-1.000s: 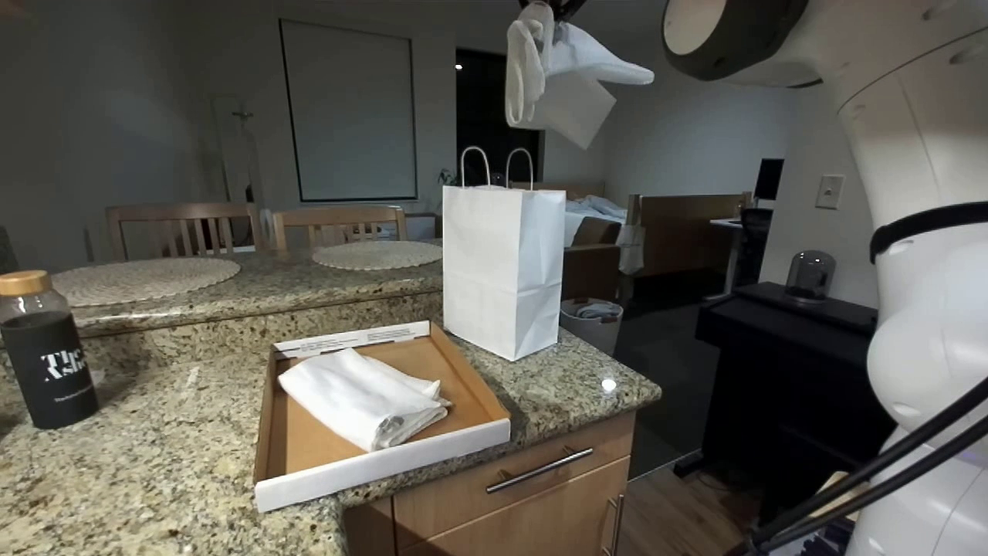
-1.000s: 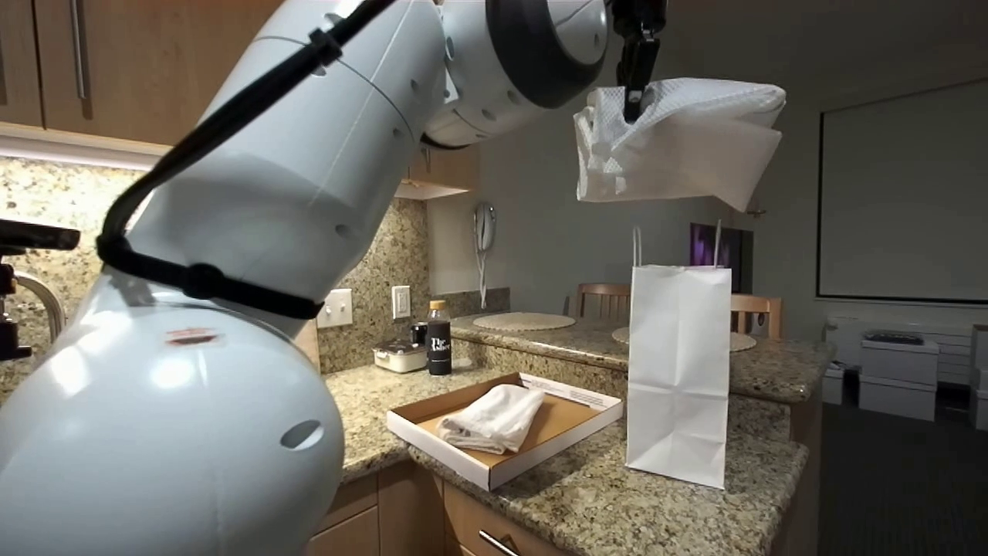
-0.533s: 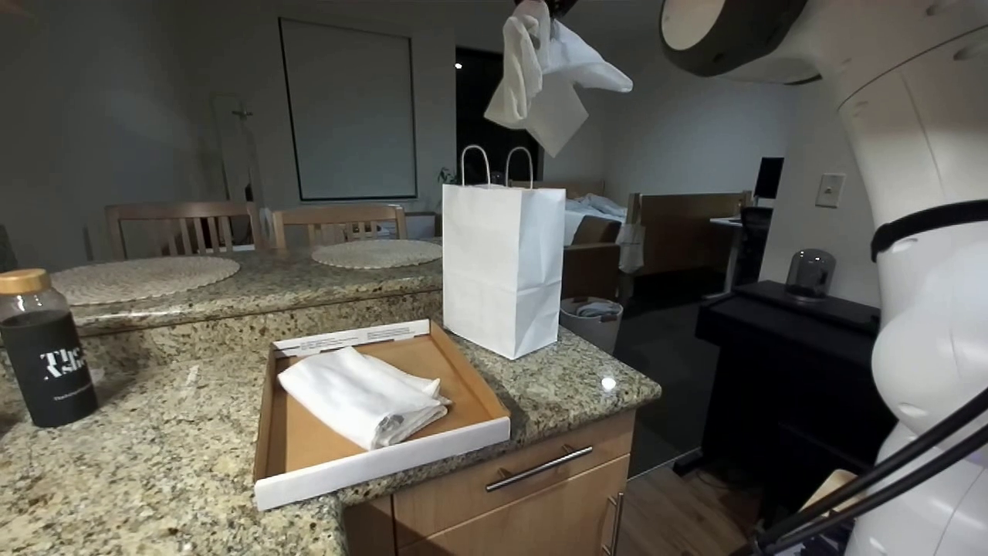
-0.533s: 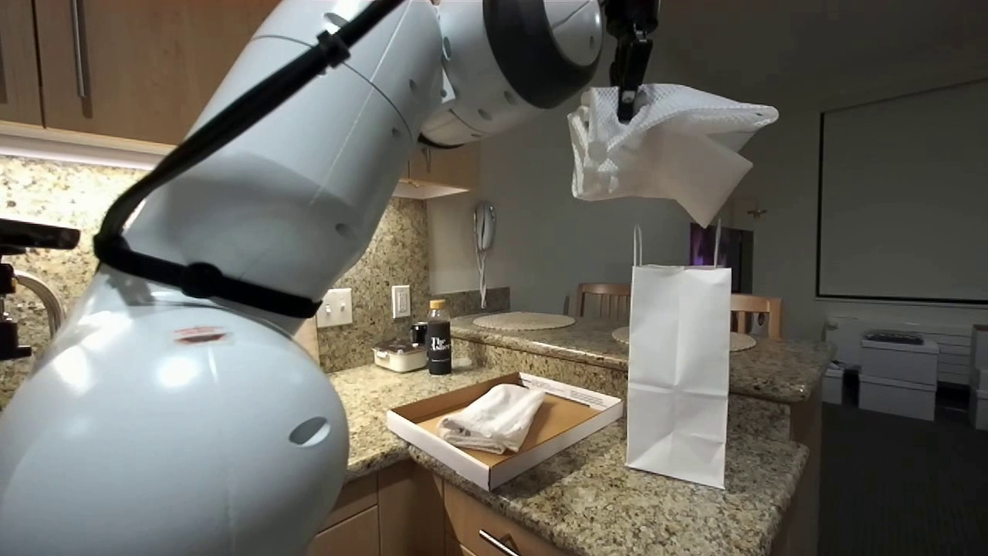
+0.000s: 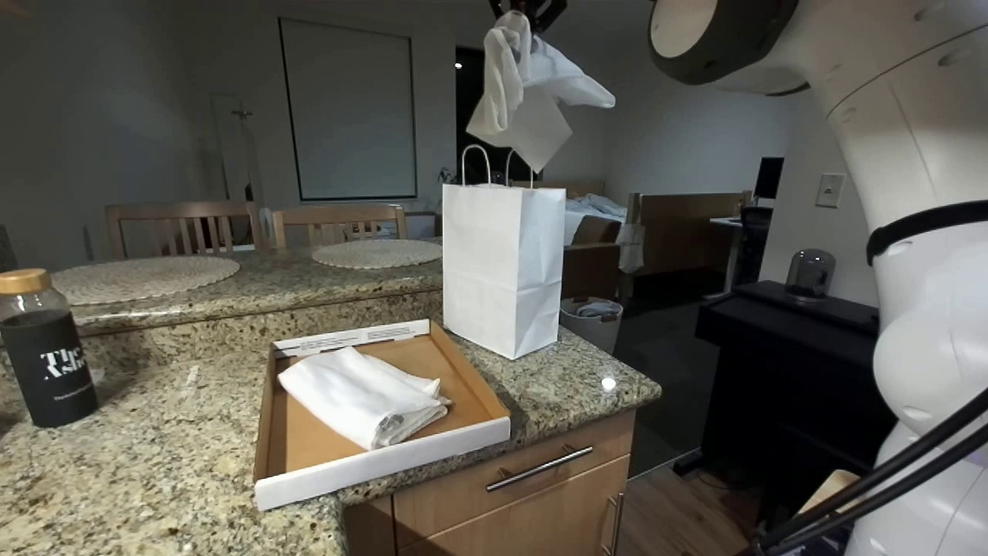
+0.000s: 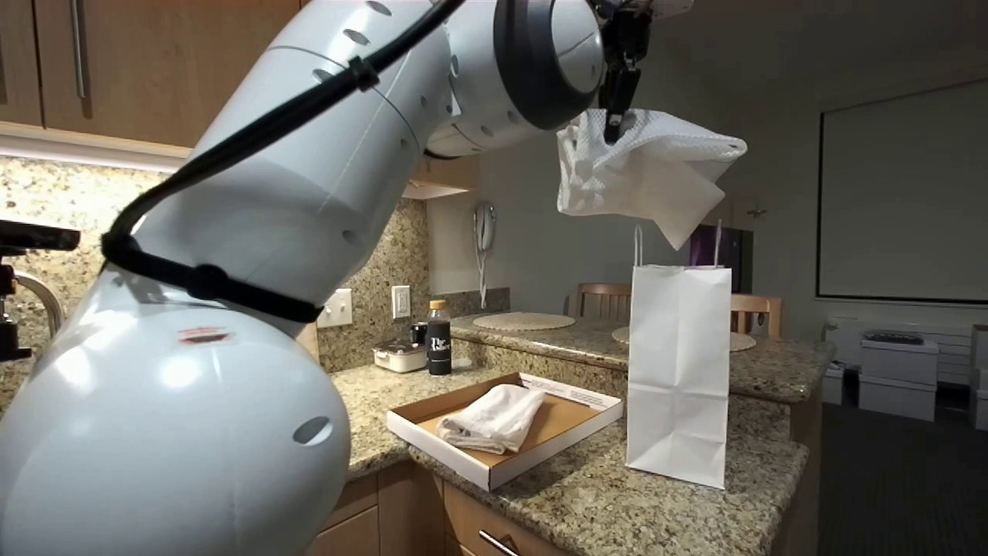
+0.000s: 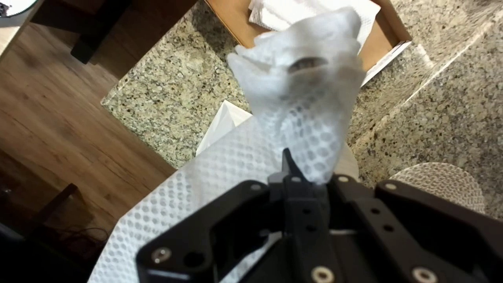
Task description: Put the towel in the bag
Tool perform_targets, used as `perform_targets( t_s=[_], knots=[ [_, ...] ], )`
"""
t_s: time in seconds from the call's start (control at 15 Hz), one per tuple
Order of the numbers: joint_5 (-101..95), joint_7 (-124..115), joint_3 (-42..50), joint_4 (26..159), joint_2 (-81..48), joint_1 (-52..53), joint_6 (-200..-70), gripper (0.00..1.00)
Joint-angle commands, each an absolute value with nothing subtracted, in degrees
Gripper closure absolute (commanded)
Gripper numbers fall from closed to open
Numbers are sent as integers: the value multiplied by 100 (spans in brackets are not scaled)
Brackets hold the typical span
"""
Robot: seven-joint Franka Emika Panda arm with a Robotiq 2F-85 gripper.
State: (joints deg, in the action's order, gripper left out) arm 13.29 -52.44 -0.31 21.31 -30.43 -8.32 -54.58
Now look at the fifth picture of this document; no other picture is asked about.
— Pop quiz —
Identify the white dotted cloth towel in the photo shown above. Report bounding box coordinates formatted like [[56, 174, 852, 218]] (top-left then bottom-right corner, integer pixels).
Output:
[[464, 7, 621, 177]]

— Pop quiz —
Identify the white paper bag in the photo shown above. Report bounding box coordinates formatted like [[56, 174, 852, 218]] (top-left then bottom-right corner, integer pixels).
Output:
[[439, 142, 570, 362]]

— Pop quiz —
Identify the cardboard box with papers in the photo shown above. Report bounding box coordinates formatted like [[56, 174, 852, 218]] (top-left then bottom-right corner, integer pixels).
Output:
[[561, 191, 634, 302]]

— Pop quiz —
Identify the brown wooden desk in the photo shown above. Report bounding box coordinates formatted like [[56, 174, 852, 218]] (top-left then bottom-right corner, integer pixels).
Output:
[[627, 187, 752, 278]]

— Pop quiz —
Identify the wooden slat-back chair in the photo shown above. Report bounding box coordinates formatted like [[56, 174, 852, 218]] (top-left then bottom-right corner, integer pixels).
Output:
[[103, 197, 264, 261], [264, 201, 411, 254]]

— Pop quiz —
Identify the black monitor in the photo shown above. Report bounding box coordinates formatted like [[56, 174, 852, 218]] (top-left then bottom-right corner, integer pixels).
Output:
[[752, 155, 788, 203]]

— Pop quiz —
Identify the round woven placemat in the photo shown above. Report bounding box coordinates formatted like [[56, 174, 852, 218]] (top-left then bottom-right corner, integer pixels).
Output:
[[310, 235, 445, 274], [49, 254, 245, 309]]

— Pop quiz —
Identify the thin coat stand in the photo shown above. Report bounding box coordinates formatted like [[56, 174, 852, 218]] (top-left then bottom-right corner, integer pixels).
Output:
[[224, 96, 263, 203]]

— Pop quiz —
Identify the black office chair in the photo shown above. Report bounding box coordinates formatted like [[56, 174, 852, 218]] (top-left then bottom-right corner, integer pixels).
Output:
[[731, 203, 775, 292]]

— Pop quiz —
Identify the white trash bin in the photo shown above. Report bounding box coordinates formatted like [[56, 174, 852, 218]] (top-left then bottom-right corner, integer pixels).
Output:
[[558, 292, 627, 355]]

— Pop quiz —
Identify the grey kettle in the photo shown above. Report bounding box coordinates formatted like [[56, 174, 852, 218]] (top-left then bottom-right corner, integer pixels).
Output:
[[784, 244, 839, 295]]

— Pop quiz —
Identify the black piano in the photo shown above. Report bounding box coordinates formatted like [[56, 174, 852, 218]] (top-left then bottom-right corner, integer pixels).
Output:
[[696, 278, 900, 518]]

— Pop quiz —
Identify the shallow cardboard box tray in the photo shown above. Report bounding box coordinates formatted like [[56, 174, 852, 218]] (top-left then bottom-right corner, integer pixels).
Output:
[[250, 316, 515, 513]]

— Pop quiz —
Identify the wooden drawer cabinet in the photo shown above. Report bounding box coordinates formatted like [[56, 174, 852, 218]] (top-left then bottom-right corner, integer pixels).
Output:
[[336, 408, 639, 556]]

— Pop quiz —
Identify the light wooden board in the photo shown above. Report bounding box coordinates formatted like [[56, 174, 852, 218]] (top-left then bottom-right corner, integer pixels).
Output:
[[794, 467, 863, 523]]

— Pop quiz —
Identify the black jar with wooden lid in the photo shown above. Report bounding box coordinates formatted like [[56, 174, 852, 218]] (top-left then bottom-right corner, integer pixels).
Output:
[[0, 265, 103, 430]]

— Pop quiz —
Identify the large white wall board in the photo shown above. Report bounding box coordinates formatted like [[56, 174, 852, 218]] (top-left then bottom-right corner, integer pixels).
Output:
[[277, 15, 419, 203]]

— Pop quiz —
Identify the white wall plate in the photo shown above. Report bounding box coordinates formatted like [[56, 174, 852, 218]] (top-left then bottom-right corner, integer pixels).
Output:
[[812, 166, 849, 214]]

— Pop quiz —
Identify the metal drawer handle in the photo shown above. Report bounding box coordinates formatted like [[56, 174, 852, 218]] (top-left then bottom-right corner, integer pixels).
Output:
[[482, 442, 598, 498]]

